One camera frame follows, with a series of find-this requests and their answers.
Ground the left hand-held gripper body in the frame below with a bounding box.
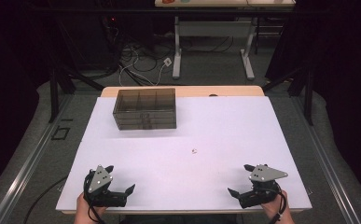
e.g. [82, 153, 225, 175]
[83, 164, 128, 208]

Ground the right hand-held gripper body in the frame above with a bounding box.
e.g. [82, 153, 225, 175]
[239, 164, 288, 209]

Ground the smoky transparent drawer box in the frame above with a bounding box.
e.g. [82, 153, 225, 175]
[112, 88, 177, 131]

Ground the person's left hand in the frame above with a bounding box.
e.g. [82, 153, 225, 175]
[75, 192, 108, 222]

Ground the person's right hand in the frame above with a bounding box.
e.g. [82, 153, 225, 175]
[261, 190, 290, 220]

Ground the white table cover sheet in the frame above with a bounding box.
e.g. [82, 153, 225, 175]
[55, 95, 312, 213]

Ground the person's dark clothing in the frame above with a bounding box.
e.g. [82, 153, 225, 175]
[118, 214, 239, 224]

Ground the black metal stand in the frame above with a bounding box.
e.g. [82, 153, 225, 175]
[261, 62, 314, 127]
[48, 18, 106, 124]

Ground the light wooden table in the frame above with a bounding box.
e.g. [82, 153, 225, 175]
[60, 85, 310, 216]

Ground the white-legged background desk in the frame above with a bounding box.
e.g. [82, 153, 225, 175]
[154, 0, 296, 81]

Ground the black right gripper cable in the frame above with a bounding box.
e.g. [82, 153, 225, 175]
[268, 183, 287, 224]

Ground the black floor cable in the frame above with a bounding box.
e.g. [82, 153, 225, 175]
[22, 175, 69, 224]

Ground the aluminium floor rail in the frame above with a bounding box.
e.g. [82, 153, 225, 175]
[289, 96, 361, 224]
[0, 94, 74, 224]

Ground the white floor cable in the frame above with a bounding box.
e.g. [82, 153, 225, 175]
[118, 46, 169, 87]

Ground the tangle of black floor cables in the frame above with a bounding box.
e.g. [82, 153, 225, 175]
[116, 35, 235, 87]

